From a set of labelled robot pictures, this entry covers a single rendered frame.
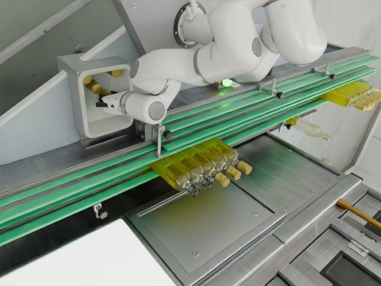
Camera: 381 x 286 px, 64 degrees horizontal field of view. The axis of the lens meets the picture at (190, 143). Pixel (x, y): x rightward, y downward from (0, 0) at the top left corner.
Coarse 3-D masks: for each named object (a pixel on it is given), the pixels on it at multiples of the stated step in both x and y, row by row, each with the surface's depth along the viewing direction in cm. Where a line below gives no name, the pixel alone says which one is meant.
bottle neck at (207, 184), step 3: (198, 177) 102; (201, 177) 102; (204, 177) 102; (198, 180) 102; (201, 180) 101; (204, 180) 100; (207, 180) 100; (201, 183) 101; (204, 183) 100; (207, 183) 99; (210, 183) 100; (204, 186) 100; (207, 186) 99; (210, 186) 101; (207, 189) 100
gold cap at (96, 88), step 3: (93, 81) 94; (87, 84) 94; (90, 84) 94; (93, 84) 93; (96, 84) 93; (99, 84) 94; (87, 87) 95; (90, 87) 93; (93, 87) 93; (96, 87) 93; (99, 87) 94; (90, 90) 94; (93, 90) 93; (96, 90) 94; (99, 90) 94; (96, 93) 94
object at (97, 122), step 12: (84, 72) 86; (96, 72) 88; (84, 84) 95; (108, 84) 100; (120, 84) 101; (132, 84) 98; (84, 96) 97; (96, 96) 100; (84, 108) 91; (96, 108) 102; (84, 120) 93; (96, 120) 104; (108, 120) 105; (120, 120) 106; (132, 120) 105; (84, 132) 96; (96, 132) 99; (108, 132) 101
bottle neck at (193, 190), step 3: (186, 183) 99; (189, 183) 98; (186, 186) 98; (189, 186) 97; (192, 186) 97; (195, 186) 98; (186, 189) 98; (189, 189) 97; (192, 189) 97; (195, 189) 96; (198, 189) 97; (189, 192) 97; (192, 192) 96; (195, 192) 98; (198, 192) 98; (192, 195) 96; (195, 195) 97
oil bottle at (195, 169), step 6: (174, 156) 108; (180, 156) 108; (186, 156) 108; (180, 162) 105; (186, 162) 105; (192, 162) 106; (186, 168) 103; (192, 168) 103; (198, 168) 103; (192, 174) 102; (198, 174) 102; (192, 180) 103
